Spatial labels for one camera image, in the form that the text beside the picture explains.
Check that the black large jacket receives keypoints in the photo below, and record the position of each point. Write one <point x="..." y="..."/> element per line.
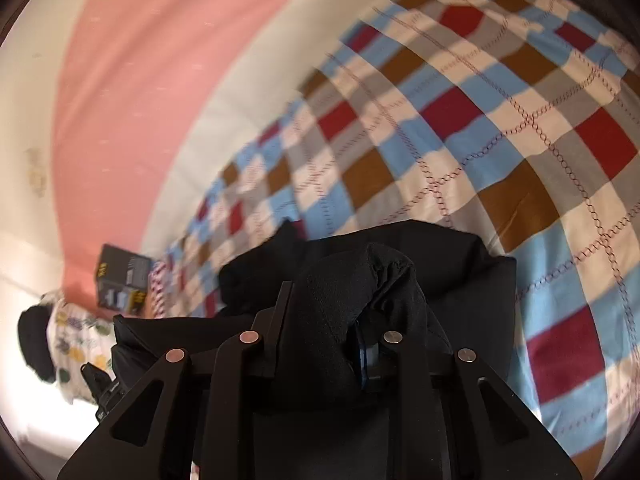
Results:
<point x="324" y="420"/>

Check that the floral patterned cloth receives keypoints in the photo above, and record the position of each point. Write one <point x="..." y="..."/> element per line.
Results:
<point x="76" y="337"/>

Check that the red white striped cloth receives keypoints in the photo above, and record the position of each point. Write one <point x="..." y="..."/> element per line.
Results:
<point x="158" y="304"/>

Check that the black round object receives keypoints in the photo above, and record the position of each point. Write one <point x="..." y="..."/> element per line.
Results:
<point x="32" y="335"/>

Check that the black product box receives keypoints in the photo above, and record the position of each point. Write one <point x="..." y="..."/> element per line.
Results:
<point x="122" y="280"/>

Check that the pink curtain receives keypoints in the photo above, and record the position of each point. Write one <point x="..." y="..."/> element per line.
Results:
<point x="135" y="75"/>

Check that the checkered bed sheet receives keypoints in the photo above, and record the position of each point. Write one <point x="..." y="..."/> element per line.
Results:
<point x="515" y="120"/>

